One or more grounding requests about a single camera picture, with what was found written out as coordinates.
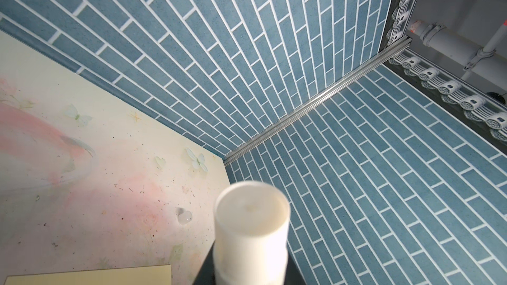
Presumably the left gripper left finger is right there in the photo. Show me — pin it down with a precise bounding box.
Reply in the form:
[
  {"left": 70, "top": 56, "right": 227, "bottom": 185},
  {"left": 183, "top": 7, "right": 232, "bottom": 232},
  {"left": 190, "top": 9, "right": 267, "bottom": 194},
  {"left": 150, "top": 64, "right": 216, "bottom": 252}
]
[{"left": 193, "top": 245, "right": 216, "bottom": 285}]

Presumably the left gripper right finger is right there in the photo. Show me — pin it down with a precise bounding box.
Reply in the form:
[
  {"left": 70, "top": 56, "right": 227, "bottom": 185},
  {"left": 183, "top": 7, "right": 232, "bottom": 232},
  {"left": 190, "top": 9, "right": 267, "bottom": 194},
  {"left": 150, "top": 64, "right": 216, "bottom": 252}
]
[{"left": 286, "top": 253, "right": 306, "bottom": 285}]

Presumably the yellow envelope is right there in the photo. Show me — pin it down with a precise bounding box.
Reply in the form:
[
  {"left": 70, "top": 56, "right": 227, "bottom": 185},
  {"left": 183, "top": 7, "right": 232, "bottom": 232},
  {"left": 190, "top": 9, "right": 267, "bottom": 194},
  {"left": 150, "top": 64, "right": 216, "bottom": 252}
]
[{"left": 5, "top": 265, "right": 172, "bottom": 284}]

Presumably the white glue stick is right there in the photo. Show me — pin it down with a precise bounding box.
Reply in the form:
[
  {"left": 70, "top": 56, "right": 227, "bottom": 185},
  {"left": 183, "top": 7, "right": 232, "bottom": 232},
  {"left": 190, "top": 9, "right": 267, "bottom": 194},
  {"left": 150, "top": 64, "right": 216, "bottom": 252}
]
[{"left": 213, "top": 181, "right": 290, "bottom": 284}]

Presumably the clear glue stick cap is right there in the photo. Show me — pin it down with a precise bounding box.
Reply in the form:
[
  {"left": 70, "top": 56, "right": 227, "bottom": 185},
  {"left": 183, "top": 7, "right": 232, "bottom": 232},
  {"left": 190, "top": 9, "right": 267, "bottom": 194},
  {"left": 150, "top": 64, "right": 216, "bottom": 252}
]
[{"left": 177, "top": 207, "right": 193, "bottom": 226}]

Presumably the decorative roof tile trim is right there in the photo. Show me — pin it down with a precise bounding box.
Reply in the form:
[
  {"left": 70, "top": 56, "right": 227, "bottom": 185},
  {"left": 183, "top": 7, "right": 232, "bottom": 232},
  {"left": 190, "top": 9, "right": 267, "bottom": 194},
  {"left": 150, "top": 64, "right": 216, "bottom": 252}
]
[{"left": 384, "top": 0, "right": 506, "bottom": 146}]

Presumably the grey ceiling pipe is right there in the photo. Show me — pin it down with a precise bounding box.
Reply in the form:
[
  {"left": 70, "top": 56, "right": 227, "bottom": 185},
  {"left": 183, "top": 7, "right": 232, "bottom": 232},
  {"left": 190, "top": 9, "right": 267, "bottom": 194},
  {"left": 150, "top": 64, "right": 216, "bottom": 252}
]
[{"left": 409, "top": 20, "right": 506, "bottom": 90}]

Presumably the right corner aluminium post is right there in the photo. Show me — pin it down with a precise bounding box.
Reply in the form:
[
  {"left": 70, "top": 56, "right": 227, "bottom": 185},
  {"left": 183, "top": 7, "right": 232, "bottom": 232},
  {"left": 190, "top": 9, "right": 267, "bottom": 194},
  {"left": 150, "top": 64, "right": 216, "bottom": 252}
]
[{"left": 224, "top": 36, "right": 412, "bottom": 166}]

